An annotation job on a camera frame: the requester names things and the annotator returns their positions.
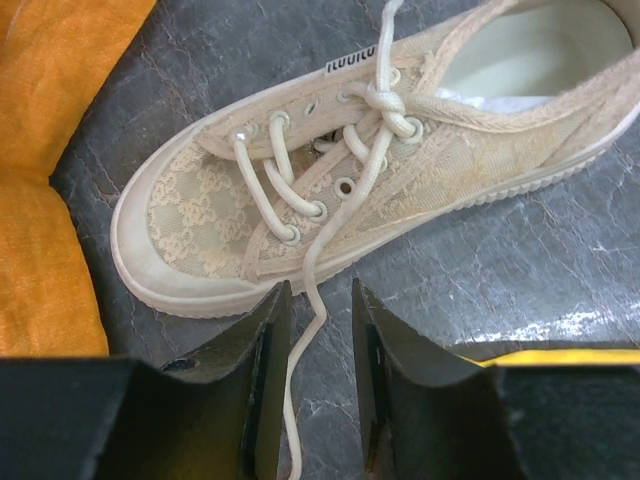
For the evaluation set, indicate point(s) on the orange Mickey t-shirt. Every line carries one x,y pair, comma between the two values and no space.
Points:
55,56

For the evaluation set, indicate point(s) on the yellow shorts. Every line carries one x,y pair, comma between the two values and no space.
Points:
562,357

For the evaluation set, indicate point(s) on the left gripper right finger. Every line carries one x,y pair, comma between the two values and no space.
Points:
425,413

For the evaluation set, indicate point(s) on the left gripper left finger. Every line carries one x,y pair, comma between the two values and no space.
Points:
234,391

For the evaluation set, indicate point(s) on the beige lace sneaker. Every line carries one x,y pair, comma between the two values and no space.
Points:
297,182

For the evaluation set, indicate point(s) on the grey table mat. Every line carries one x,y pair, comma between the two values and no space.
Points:
561,263

